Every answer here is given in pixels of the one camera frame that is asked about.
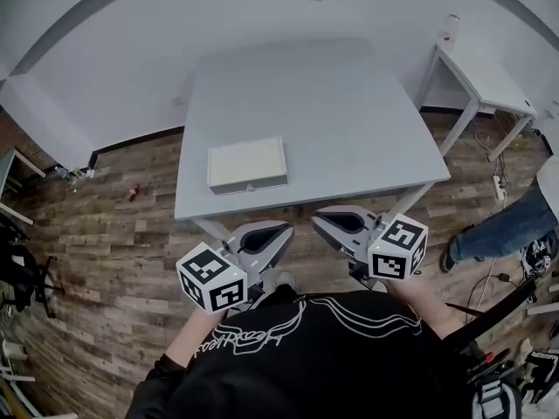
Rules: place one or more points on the small white table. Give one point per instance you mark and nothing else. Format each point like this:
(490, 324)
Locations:
(489, 81)

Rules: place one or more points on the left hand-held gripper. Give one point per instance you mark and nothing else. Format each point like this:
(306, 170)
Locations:
(211, 277)

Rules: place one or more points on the white power strip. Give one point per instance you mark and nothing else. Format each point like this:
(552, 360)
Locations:
(500, 188)

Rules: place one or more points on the clear bottle with red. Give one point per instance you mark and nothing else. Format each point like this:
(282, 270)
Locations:
(451, 31)

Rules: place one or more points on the black white chest pack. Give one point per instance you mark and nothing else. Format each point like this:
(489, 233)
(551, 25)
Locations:
(493, 391)

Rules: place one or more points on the large white table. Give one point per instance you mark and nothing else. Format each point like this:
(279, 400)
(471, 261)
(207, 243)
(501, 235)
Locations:
(314, 111)

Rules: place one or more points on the person's left forearm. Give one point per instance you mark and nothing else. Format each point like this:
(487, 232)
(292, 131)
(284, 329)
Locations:
(196, 334)

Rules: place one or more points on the black office chair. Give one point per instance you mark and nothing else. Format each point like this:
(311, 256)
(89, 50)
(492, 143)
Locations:
(26, 273)

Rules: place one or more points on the person's right forearm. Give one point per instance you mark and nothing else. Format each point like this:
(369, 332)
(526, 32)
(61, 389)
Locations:
(423, 308)

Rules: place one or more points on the black white bag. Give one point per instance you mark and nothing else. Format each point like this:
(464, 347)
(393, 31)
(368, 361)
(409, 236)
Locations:
(538, 256)

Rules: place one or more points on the person's black printed shirt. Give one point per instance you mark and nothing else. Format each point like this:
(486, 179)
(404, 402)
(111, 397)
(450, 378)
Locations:
(314, 365)

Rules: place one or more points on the person's white shoe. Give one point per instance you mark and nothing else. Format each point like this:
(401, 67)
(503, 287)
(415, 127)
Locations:
(285, 281)

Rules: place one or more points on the green topped side table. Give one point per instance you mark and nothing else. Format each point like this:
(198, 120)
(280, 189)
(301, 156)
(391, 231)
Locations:
(13, 177)

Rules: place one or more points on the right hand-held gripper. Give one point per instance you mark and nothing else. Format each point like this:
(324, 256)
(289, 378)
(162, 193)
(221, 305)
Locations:
(395, 256)

